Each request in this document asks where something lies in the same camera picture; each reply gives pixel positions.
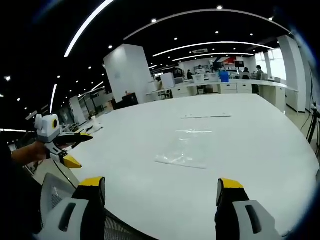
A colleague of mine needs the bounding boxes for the wide white pillar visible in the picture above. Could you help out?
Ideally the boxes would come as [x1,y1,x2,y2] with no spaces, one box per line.
[276,34,308,114]

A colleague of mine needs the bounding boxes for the white storage box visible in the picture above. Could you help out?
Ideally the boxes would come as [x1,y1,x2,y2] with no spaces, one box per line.
[160,73,176,90]

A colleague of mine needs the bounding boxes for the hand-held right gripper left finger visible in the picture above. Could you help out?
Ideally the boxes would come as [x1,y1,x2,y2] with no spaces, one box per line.
[33,176,107,240]

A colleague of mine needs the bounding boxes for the blue box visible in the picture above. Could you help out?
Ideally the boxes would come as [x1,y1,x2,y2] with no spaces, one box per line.
[218,70,231,83]

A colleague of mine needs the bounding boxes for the curved ceiling light strip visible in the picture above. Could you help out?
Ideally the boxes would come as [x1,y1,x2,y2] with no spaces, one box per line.
[63,0,116,58]

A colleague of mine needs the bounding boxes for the clear resealable plastic bag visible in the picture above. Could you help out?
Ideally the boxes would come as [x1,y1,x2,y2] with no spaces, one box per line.
[154,128,214,171]

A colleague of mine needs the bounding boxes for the long white counter desk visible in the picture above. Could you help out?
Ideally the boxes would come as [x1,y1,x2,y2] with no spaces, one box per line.
[145,78,300,114]

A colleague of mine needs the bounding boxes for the white crumpled bag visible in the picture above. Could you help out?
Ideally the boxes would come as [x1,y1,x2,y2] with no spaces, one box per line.
[86,119,104,134]

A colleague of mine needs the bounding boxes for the black tripod stand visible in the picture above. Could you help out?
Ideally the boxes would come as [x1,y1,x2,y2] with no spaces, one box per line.
[305,99,320,145]

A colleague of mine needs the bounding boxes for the grey mesh office chair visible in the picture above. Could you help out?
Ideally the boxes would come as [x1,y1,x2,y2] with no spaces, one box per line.
[39,172,141,240]

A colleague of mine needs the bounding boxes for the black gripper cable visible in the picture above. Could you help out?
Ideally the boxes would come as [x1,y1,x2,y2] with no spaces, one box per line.
[52,159,79,190]

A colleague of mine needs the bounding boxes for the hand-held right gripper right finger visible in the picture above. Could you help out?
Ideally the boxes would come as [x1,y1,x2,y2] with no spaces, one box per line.
[214,177,285,240]

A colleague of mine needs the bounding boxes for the black low cabinet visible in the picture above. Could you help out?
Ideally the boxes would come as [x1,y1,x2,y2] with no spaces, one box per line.
[113,92,139,111]

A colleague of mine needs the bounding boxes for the white square pillar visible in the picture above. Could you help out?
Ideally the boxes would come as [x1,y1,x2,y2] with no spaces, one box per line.
[103,43,154,107]

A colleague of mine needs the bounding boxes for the person's left hand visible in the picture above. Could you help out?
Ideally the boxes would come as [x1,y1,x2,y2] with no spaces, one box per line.
[11,141,50,166]

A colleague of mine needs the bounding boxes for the clear flat plastic strip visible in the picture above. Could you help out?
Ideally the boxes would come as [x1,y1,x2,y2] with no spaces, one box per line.
[180,113,232,120]

